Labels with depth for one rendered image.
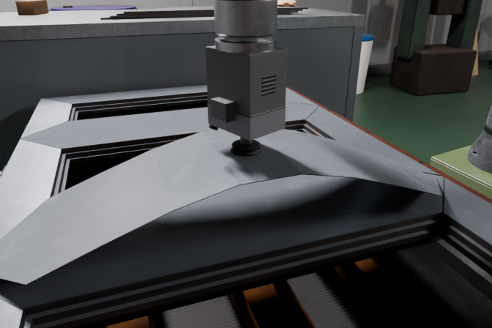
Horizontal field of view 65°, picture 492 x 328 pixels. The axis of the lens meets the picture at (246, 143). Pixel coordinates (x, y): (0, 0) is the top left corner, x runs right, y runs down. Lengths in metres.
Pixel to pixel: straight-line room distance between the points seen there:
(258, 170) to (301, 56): 1.01
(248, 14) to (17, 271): 0.38
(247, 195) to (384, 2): 5.05
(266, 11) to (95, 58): 0.89
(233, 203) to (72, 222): 0.23
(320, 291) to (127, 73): 0.86
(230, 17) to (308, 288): 0.63
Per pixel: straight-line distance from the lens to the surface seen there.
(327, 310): 0.86
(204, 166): 0.50
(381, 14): 5.55
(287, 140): 0.59
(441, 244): 0.88
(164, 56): 1.30
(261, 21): 0.45
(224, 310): 0.85
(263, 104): 0.47
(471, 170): 1.10
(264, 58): 0.45
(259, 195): 0.63
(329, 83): 1.53
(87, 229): 0.49
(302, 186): 0.66
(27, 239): 0.56
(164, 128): 0.92
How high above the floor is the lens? 1.16
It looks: 23 degrees down
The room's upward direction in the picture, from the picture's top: straight up
